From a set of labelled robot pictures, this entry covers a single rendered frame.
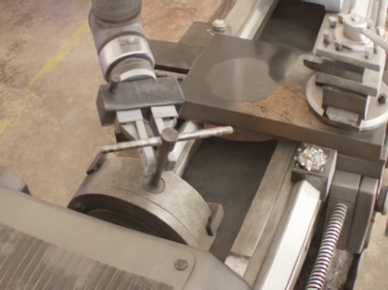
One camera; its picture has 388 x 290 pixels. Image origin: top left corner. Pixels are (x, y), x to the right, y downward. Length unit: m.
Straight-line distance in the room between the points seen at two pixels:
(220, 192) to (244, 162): 0.13
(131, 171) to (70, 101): 2.17
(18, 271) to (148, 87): 0.40
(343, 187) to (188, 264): 0.86
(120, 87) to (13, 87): 2.45
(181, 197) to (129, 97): 0.18
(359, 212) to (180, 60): 0.68
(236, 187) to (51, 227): 0.90
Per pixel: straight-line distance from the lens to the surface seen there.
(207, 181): 1.60
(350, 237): 1.65
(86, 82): 3.22
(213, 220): 1.00
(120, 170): 0.97
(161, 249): 0.70
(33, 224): 0.77
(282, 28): 2.18
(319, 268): 1.42
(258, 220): 1.37
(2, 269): 0.73
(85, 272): 0.70
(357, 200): 1.53
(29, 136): 2.99
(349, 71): 1.37
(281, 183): 1.44
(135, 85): 0.96
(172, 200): 0.95
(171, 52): 1.79
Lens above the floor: 1.90
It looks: 45 degrees down
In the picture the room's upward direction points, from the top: 6 degrees counter-clockwise
